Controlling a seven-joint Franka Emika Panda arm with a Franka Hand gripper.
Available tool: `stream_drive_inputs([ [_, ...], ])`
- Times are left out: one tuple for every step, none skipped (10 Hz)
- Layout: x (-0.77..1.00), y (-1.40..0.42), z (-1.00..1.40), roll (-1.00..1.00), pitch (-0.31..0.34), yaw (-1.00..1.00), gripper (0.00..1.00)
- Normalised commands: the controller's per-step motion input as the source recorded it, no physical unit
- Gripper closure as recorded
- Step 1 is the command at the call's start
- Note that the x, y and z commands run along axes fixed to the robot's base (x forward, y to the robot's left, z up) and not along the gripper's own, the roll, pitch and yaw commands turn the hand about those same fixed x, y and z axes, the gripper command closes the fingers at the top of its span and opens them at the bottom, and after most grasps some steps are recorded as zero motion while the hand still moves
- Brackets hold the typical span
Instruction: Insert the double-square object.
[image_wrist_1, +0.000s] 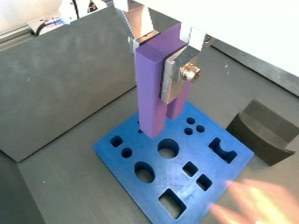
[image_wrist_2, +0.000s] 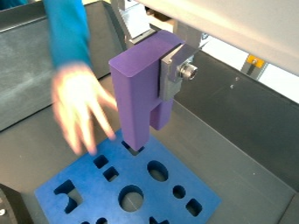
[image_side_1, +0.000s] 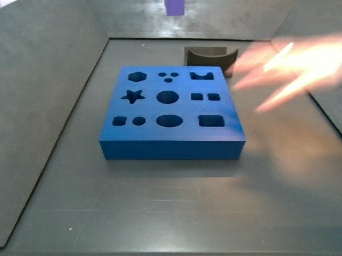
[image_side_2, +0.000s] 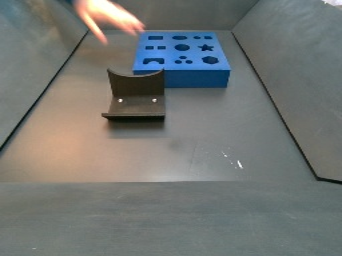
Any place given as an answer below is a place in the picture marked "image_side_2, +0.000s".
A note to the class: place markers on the blurred bare human hand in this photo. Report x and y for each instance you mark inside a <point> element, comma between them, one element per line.
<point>95,11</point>

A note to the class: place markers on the black curved holder stand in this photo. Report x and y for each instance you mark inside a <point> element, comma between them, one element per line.
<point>138,96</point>

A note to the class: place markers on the blue foam shape-sorter block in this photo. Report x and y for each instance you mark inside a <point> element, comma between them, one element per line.
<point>190,56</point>

